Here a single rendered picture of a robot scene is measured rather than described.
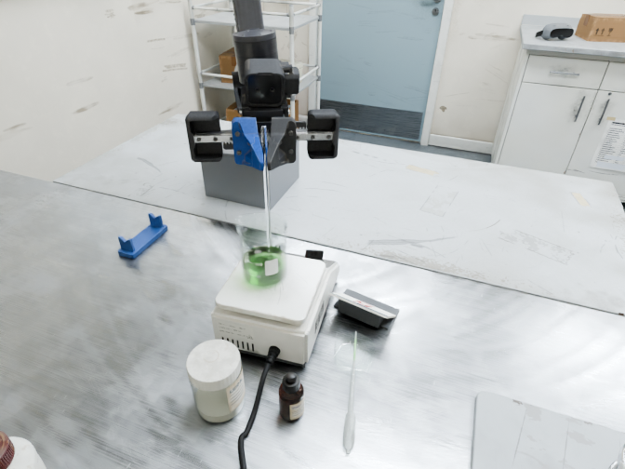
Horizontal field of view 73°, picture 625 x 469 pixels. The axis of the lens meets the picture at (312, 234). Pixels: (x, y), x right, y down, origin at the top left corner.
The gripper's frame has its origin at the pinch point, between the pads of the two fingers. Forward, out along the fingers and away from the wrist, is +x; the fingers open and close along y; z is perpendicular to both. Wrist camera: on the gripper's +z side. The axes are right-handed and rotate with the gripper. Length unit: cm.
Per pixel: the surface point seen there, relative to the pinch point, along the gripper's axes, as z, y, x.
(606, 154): -82, 196, -163
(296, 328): -18.5, 2.9, 10.4
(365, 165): -26, 24, -47
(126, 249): -24.8, -24.9, -15.5
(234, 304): -16.8, -4.6, 7.4
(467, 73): -60, 144, -254
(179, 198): -26.1, -18.7, -34.5
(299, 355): -22.7, 3.2, 11.2
